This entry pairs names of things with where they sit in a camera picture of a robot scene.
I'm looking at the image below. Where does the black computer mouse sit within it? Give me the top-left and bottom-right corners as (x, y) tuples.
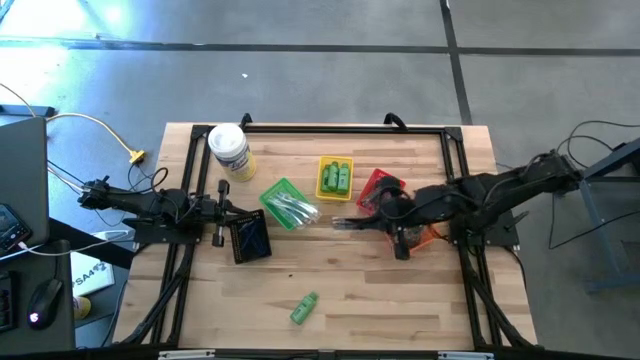
(25, 277), (65, 331)

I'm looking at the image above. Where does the grey laptop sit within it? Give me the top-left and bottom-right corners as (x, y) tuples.
(0, 116), (50, 261)

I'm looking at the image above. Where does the yellow plastic basket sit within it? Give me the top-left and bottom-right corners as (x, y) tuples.
(315, 155), (355, 202)

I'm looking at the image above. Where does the Lysol wipes canister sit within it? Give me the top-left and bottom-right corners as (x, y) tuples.
(207, 122), (258, 183)

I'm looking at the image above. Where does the grey side desk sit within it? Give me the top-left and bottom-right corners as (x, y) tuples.
(0, 238), (77, 355)

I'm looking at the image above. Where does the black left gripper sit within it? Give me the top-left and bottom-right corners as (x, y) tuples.
(198, 180), (256, 249)

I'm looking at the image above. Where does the green plastic basket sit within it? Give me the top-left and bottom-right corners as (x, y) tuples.
(258, 177), (321, 232)

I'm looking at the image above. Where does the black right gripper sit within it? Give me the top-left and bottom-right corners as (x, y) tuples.
(344, 185), (432, 261)

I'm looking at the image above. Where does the red plastic basket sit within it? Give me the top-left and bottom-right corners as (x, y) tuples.
(355, 168), (401, 217)

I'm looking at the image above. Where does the orange plastic basket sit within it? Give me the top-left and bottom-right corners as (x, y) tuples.
(384, 223), (444, 254)

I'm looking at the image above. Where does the black plastic basket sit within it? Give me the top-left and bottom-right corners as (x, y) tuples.
(228, 208), (273, 265)

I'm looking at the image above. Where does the white printed box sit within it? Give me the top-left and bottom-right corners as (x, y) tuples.
(69, 251), (116, 299)

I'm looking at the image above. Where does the yellow round object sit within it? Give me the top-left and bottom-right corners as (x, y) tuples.
(73, 295), (93, 321)

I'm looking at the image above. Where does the black aluminium rig frame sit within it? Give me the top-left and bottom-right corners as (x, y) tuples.
(112, 123), (539, 351)

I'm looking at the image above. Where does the white plastic bracket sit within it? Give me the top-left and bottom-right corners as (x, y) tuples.
(158, 349), (216, 360)
(438, 351), (495, 360)

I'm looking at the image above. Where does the blue white toothbrush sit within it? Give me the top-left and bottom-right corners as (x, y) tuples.
(331, 216), (362, 231)
(267, 195), (311, 222)

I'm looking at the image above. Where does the black keyboard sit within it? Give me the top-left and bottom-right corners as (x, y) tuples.
(0, 273), (15, 334)

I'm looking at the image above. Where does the red white toothbrush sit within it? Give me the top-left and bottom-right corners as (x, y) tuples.
(287, 199), (322, 227)

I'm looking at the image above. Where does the black phone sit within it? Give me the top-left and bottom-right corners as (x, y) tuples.
(0, 202), (34, 254)

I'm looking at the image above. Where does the blue-grey table frame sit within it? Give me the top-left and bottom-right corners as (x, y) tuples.
(552, 137), (640, 294)

